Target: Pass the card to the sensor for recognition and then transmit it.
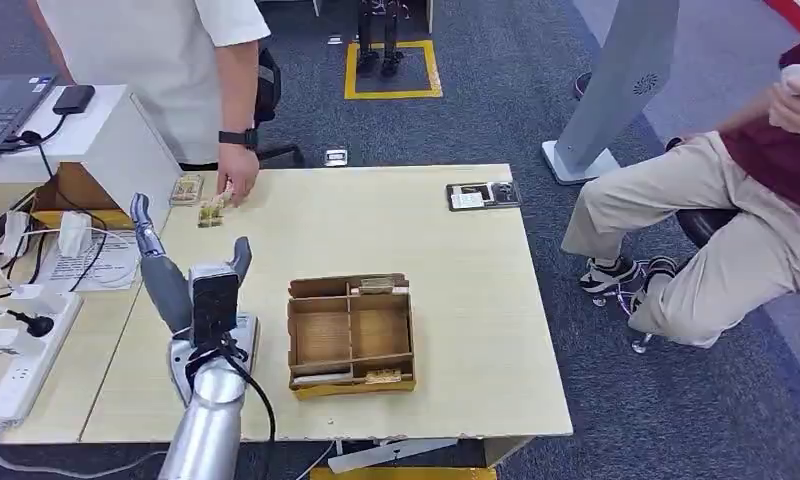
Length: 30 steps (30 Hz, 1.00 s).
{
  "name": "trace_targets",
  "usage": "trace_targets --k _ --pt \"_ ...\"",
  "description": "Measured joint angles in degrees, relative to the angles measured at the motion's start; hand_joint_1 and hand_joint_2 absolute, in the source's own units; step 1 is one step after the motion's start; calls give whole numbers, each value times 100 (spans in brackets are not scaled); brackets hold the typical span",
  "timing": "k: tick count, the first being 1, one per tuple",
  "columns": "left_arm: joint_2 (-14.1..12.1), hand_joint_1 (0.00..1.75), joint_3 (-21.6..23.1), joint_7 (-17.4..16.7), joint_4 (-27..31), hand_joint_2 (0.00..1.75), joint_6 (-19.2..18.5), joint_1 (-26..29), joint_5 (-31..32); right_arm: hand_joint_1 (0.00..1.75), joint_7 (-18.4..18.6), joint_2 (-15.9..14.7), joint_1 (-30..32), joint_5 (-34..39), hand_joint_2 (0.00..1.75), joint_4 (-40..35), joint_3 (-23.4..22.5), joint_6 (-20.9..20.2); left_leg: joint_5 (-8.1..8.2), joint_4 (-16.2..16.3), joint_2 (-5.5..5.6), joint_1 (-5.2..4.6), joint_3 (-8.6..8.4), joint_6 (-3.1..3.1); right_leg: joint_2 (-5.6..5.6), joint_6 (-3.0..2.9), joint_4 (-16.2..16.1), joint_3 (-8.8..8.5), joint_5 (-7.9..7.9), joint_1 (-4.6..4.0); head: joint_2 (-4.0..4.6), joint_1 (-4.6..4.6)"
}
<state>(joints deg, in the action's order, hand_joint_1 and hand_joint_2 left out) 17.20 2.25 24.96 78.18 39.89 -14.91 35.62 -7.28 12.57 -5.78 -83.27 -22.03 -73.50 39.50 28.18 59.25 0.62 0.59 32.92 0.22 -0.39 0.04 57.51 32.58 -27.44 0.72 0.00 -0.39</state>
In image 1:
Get yellow floor tape square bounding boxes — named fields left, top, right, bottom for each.
left=344, top=38, right=444, bottom=101

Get pale card in box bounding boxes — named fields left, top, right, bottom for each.
left=291, top=372, right=355, bottom=388

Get black plug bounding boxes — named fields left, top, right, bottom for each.
left=5, top=309, right=55, bottom=339

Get standing person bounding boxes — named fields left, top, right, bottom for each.
left=27, top=0, right=273, bottom=209

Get seated person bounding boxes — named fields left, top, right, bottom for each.
left=560, top=29, right=800, bottom=350

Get black white sneaker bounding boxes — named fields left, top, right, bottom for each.
left=628, top=254, right=678, bottom=316
left=577, top=254, right=641, bottom=295

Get card pile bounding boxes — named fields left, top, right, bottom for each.
left=197, top=182, right=237, bottom=230

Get black adapter cable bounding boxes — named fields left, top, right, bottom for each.
left=0, top=112, right=67, bottom=175

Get black power adapter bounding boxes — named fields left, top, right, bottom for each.
left=52, top=84, right=97, bottom=116

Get white desk shelf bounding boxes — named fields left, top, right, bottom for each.
left=0, top=84, right=184, bottom=231

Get grey floor stand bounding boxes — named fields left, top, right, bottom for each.
left=540, top=0, right=681, bottom=186

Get card stack on table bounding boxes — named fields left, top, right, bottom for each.
left=169, top=173, right=205, bottom=207

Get white power strip cable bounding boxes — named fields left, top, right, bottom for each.
left=0, top=422, right=169, bottom=480

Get red floor strip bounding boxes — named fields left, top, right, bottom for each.
left=762, top=0, right=800, bottom=39

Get yellow bar under table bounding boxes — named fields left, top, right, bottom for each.
left=309, top=466, right=499, bottom=480

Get brown cardboard box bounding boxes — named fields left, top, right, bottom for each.
left=28, top=162, right=136, bottom=231

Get seated person's hand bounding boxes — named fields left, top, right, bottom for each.
left=767, top=79, right=800, bottom=137

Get black office chair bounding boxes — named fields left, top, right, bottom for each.
left=254, top=46, right=307, bottom=168

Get pale bracket under table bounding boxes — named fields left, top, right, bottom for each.
left=326, top=437, right=461, bottom=476

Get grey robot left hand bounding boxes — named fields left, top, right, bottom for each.
left=129, top=193, right=254, bottom=337

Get black wristwatch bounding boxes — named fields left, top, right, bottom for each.
left=217, top=129, right=260, bottom=150

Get printed paper sheet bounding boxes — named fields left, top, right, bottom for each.
left=35, top=229, right=143, bottom=293

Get black flat tray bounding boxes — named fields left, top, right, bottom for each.
left=446, top=180, right=523, bottom=213

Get white power strip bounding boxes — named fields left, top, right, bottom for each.
left=0, top=284, right=85, bottom=425

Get black background robot legs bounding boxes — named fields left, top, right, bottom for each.
left=354, top=0, right=407, bottom=77

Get black stool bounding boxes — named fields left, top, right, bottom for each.
left=590, top=207, right=740, bottom=354

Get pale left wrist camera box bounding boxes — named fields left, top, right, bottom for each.
left=187, top=262, right=242, bottom=347

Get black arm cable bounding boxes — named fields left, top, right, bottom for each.
left=186, top=334, right=279, bottom=480

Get card stack in narrow compartment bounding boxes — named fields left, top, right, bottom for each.
left=350, top=276, right=411, bottom=296

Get standing person's left hand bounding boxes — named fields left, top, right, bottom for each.
left=215, top=142, right=261, bottom=209

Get wooden compartment box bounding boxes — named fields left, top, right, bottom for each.
left=286, top=272, right=418, bottom=401

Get white charger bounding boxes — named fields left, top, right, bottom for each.
left=57, top=210, right=94, bottom=258
left=0, top=210, right=30, bottom=260

